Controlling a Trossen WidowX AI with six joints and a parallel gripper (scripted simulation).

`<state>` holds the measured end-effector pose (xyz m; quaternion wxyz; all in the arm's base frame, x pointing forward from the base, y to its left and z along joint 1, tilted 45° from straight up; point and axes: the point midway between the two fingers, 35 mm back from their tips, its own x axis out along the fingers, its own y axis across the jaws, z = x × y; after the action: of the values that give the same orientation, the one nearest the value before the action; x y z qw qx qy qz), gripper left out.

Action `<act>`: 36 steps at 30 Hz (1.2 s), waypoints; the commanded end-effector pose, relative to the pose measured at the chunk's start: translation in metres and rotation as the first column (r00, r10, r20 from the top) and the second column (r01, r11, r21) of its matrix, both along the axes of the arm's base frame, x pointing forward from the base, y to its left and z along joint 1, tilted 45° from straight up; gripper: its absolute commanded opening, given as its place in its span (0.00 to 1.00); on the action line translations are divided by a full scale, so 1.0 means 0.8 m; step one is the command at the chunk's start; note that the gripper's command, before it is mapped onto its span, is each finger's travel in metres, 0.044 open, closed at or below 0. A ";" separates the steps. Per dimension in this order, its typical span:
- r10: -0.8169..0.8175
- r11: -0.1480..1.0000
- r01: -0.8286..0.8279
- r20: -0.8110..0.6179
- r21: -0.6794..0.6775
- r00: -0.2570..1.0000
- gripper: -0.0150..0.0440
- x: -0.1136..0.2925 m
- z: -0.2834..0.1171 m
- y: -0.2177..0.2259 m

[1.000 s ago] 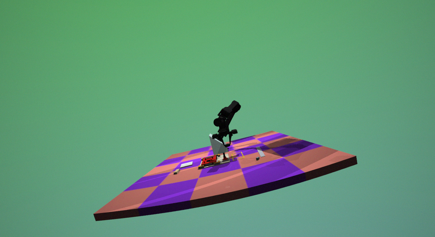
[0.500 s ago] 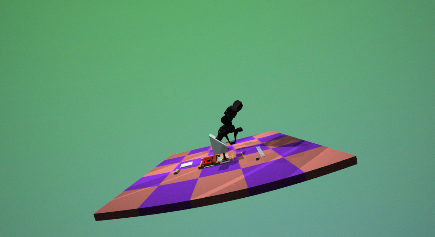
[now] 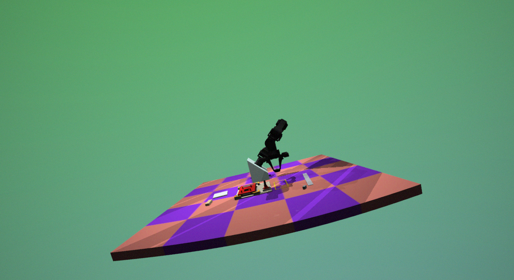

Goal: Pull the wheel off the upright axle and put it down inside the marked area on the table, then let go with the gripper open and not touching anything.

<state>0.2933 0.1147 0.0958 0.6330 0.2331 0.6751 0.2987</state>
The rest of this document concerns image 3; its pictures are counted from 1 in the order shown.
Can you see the white square tile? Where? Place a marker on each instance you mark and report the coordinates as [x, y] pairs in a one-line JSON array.
[[217, 195]]

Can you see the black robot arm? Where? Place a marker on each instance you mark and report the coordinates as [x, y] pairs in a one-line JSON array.
[[274, 135]]

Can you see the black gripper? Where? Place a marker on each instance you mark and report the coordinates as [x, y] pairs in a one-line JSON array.
[[267, 160]]

